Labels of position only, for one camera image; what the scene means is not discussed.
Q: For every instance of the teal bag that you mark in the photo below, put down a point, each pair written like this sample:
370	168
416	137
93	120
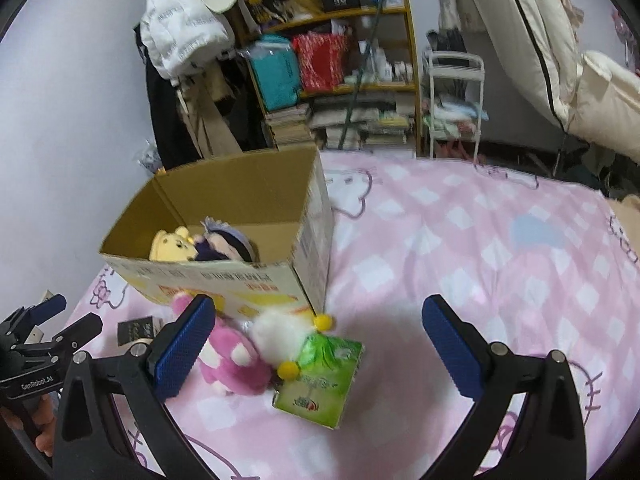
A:
275	75

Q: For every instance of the purple hat plush doll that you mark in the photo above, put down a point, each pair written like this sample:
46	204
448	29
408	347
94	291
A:
225	247

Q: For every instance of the beige hanging garment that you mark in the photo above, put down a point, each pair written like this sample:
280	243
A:
210	120

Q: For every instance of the yellow bear plush toy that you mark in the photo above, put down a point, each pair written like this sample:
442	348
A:
170	247

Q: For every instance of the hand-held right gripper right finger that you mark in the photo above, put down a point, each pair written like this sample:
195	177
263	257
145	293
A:
450	345

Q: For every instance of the black yellow patterned tote bag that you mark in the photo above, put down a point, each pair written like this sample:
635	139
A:
270	0

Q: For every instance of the stack of books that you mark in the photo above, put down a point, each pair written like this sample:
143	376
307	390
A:
350	125

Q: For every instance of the brown cardboard box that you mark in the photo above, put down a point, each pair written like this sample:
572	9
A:
240	200

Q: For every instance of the black hanging garment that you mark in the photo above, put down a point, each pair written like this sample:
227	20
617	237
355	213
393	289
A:
165	125

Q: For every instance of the white plush toy yellow pompoms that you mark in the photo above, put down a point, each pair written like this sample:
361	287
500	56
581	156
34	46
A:
275	335

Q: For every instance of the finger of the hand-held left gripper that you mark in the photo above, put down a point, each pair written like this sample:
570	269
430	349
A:
50	306
75	332

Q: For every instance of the cream folded mattress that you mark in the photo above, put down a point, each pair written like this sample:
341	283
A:
525	35

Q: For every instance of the pink checkered printed bed sheet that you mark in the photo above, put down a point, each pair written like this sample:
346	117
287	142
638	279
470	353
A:
475	240

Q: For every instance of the pink plush toy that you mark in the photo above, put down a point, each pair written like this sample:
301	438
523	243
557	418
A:
232	362

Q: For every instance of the pink wall decoration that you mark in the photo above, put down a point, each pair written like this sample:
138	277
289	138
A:
625	30

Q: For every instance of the yellow wooden shelf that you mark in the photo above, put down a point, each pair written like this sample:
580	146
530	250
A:
350	89

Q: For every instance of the small black packet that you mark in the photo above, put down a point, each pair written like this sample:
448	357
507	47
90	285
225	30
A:
132	331

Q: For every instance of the white trolley cart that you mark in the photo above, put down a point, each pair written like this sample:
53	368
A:
477	67

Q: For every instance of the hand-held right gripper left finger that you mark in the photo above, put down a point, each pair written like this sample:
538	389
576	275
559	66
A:
185	345

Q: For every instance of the clear plastic bag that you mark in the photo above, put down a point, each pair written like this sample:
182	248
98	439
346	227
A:
149	157

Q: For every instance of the person's left hand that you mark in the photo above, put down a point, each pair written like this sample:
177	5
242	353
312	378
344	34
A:
44	412

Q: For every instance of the green pole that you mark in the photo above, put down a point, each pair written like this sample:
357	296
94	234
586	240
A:
367	55

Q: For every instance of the cream cushion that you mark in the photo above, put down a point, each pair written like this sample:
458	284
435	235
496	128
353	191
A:
605	100

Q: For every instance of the green tissue packet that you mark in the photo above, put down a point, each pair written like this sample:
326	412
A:
320	385

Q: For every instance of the red patterned bag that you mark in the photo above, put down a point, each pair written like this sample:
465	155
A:
320	62

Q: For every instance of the group of cosmetic bottles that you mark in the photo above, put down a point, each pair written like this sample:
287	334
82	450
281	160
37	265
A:
387	67

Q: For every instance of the white puffer jacket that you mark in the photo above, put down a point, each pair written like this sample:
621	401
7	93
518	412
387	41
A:
175	20

